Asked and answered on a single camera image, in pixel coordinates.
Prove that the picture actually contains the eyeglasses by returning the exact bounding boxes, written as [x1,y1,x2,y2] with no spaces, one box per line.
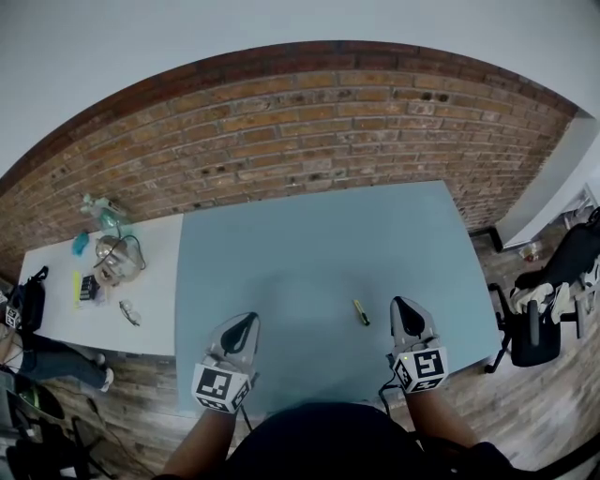
[118,299,143,328]

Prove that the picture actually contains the person's torso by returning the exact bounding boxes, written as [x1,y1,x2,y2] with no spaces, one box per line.
[154,401,517,480]

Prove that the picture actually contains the black floor cable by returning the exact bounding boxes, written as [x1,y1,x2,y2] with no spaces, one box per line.
[46,383,156,475]

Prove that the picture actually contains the light blue table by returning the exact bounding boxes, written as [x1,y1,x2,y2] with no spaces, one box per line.
[173,179,503,418]

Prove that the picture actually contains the white garment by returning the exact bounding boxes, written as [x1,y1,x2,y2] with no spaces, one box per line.
[510,262,600,324]

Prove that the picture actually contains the green spray bottle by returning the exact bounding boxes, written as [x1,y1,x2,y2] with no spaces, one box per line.
[80,192,135,235]

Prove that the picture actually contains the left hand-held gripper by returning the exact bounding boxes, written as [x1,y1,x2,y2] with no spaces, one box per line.
[191,312,262,414]

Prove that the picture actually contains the person's left forearm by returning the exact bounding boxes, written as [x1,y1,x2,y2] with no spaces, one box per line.
[161,407,238,477]

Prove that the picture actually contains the steel kettle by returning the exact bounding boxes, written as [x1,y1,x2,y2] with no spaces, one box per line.
[93,232,147,287]

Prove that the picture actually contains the black chair with clothes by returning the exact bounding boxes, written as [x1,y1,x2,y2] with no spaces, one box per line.
[485,219,600,374]

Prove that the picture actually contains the long white table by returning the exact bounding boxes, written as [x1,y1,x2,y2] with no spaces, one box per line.
[18,213,185,360]

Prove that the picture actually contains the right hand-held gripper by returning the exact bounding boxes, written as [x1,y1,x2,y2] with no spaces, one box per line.
[390,295,449,395]

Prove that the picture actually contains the black green bag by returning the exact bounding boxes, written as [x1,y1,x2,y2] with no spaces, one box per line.
[8,382,65,421]

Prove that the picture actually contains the person's right forearm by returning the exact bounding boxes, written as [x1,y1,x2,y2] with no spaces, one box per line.
[405,386,479,449]

